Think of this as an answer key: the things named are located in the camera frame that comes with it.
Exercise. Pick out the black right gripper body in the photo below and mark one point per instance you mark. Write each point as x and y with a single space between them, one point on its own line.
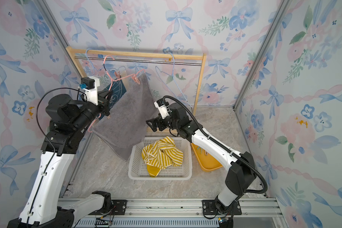
165 123

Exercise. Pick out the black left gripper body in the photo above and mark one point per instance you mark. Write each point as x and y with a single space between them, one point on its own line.
104 106

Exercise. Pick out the pink wire hanger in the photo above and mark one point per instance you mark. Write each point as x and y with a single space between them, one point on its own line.
111 79

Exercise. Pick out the grey terry towel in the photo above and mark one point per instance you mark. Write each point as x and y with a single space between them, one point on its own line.
126 125

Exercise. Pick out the yellow white striped towel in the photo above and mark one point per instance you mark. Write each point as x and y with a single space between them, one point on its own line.
160 155

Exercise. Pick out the light blue wire hanger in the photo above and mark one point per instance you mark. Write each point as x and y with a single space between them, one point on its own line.
172 76

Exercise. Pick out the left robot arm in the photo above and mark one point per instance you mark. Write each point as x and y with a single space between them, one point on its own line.
70 119

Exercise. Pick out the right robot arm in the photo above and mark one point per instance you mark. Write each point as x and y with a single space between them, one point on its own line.
242 175

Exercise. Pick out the dark teal patterned towel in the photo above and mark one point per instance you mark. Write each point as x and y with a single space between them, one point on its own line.
118 88

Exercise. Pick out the pink clothespin on teal towel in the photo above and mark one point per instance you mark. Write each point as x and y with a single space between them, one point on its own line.
117 74

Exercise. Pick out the white perforated plastic basket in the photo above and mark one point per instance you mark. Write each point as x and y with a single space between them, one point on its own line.
138 169

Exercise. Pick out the metal hanging rod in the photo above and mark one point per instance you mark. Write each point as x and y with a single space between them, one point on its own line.
142 61

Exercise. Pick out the yellow plastic tray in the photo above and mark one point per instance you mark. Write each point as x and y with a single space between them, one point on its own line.
205 160

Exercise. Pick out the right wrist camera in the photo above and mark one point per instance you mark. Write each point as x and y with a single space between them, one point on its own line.
162 107

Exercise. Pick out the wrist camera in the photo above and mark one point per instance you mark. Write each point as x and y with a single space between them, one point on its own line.
162 107
90 87

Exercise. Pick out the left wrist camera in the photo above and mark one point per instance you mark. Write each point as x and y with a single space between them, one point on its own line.
90 87

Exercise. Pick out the wooden clothes rack frame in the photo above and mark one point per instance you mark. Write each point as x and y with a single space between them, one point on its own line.
72 53

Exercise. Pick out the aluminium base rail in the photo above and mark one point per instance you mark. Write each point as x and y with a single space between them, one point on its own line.
186 213

